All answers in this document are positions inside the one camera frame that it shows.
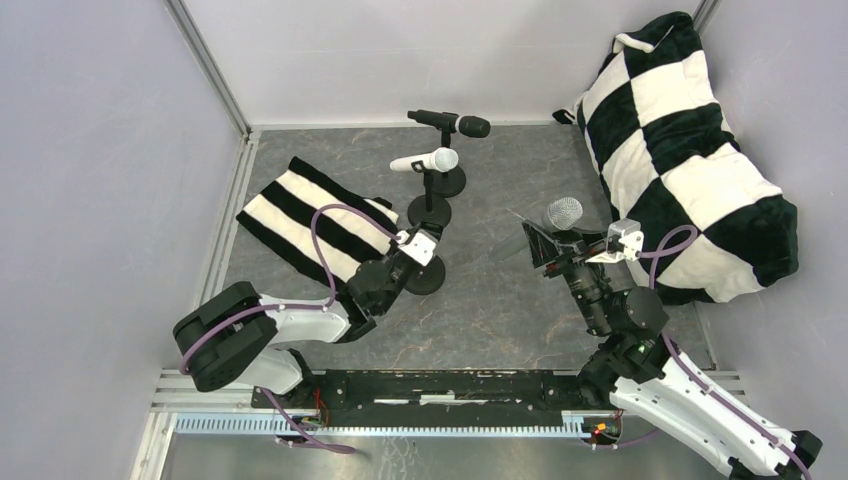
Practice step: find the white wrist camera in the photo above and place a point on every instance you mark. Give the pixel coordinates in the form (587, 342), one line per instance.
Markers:
(623, 242)
(418, 245)

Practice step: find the white tube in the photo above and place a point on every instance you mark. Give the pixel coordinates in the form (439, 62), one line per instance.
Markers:
(442, 160)

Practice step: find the black handheld microphone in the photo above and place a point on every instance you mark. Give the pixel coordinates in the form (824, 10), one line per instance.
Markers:
(451, 123)

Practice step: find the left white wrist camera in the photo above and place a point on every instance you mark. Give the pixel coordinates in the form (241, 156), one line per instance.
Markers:
(418, 245)

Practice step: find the black white striped towel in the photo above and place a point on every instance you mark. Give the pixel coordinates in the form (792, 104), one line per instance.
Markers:
(307, 219)

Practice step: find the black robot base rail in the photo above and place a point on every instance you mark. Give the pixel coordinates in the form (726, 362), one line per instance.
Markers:
(446, 398)

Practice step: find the black mic stand ring holder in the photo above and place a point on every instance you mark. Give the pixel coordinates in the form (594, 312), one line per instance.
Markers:
(429, 207)

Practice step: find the grey tube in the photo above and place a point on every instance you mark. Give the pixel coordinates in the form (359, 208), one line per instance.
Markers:
(560, 215)

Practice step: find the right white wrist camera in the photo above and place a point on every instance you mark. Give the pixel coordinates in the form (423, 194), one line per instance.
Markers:
(623, 242)

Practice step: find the black mic stand with clip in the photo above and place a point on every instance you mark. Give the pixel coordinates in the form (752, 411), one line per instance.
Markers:
(451, 183)

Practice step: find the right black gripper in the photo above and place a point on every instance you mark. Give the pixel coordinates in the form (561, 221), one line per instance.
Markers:
(563, 250)

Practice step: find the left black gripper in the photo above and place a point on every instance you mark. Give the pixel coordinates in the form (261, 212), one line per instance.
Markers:
(411, 262)

